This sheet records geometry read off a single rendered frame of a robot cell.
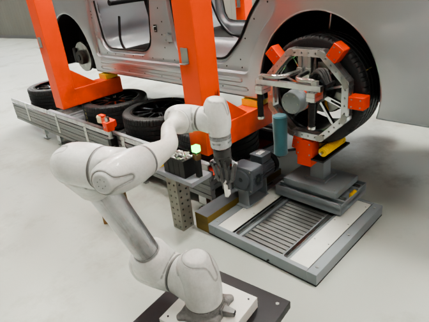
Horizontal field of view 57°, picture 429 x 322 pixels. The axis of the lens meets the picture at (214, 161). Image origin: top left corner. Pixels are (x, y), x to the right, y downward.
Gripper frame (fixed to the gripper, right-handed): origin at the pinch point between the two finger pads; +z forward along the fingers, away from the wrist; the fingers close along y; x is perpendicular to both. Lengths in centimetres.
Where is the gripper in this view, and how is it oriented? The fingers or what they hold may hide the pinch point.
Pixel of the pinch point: (226, 188)
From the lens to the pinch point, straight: 172.1
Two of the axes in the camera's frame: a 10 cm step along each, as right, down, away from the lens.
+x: 4.2, -4.6, 7.8
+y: 9.0, 0.9, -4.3
